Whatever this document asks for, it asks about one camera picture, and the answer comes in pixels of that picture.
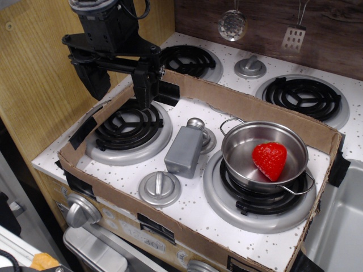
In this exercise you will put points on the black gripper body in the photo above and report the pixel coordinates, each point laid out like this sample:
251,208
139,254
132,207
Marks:
110,38

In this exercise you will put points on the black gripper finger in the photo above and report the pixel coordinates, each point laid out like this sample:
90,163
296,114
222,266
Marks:
95,79
146,77

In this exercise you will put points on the silver pepper shaker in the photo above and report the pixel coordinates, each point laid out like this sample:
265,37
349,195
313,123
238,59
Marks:
182,157

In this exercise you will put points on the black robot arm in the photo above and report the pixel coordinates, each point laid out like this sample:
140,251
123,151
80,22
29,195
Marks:
93,5

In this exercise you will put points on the back left black burner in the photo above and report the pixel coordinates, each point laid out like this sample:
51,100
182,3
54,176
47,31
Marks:
193,61

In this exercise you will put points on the black burner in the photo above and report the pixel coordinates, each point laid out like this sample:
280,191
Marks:
307,95
130,135
193,61
264,213

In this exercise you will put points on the front left black burner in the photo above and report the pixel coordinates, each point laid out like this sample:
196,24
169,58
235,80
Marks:
130,135

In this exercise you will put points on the middle silver stove knob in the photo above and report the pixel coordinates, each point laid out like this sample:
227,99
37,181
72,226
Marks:
208,141

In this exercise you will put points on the silver stove knob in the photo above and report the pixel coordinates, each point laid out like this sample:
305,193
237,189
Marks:
208,141
250,68
160,189

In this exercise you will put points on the hanging round metal strainer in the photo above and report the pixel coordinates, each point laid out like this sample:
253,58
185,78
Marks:
232,25

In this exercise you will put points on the back silver stove knob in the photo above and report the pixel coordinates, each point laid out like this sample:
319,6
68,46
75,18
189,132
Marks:
250,68

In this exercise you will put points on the small steel pot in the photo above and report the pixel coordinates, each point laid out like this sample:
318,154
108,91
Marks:
239,142

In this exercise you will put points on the front silver stove knob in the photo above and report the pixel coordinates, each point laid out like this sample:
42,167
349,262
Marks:
160,189

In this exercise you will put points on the silver oven dial knob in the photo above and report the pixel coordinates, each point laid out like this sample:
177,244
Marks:
81,211

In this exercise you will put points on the red toy strawberry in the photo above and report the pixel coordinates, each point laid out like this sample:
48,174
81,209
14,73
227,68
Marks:
270,159

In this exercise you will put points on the hanging metal slotted spatula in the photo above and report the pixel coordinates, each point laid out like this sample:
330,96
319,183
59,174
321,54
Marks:
295,33

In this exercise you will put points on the back right black burner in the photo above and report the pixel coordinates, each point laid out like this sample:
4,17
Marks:
307,95

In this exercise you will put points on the front right black burner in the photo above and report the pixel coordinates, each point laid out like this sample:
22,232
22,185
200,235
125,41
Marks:
264,213

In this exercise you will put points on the orange object at bottom left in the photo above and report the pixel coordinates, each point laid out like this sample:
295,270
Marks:
43,261

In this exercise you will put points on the bottom silver oven knob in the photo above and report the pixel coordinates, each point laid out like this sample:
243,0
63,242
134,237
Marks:
199,266

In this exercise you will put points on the grey toy sink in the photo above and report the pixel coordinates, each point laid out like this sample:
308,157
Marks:
334,240

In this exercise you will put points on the cardboard box frame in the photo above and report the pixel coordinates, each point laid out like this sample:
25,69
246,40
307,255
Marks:
190,228

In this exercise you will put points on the silver oven door handle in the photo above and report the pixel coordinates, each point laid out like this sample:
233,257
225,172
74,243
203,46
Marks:
95,253

